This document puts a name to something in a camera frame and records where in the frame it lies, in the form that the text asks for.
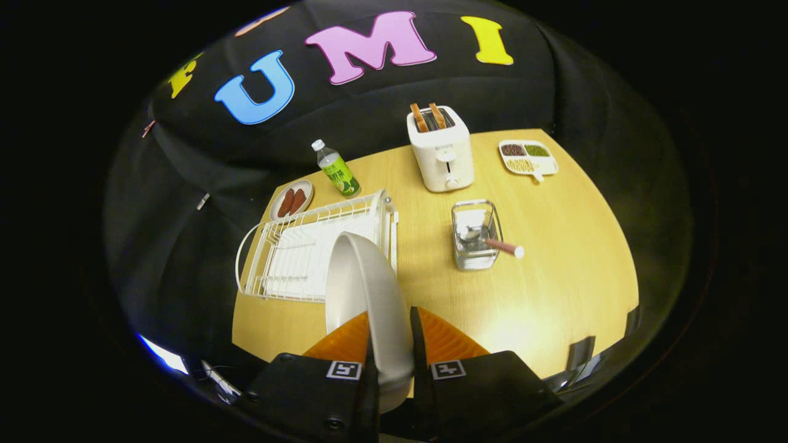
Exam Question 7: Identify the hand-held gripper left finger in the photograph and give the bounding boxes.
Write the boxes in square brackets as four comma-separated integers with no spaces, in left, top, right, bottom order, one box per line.
[246,311,381,443]

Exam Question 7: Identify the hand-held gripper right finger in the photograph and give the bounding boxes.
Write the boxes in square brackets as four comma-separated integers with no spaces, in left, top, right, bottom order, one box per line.
[409,306,564,441]

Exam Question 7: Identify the grey round plate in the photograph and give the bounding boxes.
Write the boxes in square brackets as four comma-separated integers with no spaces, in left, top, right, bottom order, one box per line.
[324,231,415,414]

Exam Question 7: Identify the metal wire basket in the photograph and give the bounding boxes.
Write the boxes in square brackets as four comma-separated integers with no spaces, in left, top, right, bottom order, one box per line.
[451,199,504,271]

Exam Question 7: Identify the white wire dish rack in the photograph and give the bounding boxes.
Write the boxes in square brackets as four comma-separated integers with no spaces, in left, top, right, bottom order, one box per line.
[235,189,400,303]

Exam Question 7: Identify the metal spoon with red handle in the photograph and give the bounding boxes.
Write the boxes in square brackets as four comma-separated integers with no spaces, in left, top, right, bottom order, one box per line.
[459,225,525,259]

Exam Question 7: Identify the small white sausage plate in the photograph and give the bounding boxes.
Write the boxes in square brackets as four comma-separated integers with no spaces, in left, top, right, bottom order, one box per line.
[270,180,315,221]

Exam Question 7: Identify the white divided snack dish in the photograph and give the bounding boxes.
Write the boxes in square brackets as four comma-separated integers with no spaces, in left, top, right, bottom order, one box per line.
[498,140,559,183]

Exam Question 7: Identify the white toaster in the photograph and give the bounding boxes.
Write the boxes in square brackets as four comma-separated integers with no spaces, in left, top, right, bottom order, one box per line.
[406,106,475,193]

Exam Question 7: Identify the green label drink bottle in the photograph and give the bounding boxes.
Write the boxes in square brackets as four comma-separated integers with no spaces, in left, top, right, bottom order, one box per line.
[311,139,361,198]

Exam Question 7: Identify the black backdrop cloth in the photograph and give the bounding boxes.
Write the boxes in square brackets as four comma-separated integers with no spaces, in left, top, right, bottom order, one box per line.
[105,0,696,382]

